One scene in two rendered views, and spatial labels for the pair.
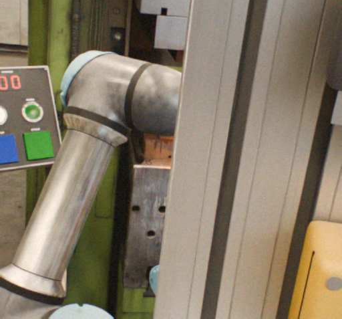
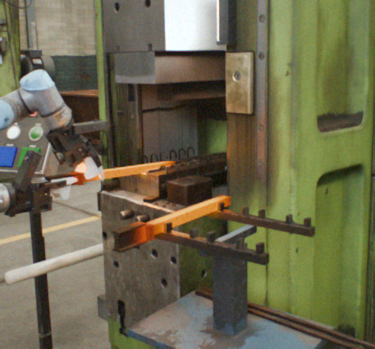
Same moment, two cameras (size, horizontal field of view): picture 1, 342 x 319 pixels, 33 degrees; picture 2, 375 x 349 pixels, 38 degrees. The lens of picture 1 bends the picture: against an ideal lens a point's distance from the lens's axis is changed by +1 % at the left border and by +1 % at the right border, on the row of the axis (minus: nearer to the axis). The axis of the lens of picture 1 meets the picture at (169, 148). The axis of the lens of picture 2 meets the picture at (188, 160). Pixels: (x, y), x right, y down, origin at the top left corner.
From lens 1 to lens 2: 1.78 m
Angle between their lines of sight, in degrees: 55
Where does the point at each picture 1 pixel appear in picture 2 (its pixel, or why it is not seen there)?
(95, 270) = not seen: hidden behind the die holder
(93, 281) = not seen: hidden behind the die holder
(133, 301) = (114, 334)
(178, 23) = (126, 58)
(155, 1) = (112, 41)
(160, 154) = (130, 186)
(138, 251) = (110, 280)
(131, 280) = (109, 309)
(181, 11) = (127, 47)
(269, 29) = not seen: outside the picture
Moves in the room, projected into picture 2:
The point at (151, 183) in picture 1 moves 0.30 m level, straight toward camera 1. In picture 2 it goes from (110, 211) to (19, 228)
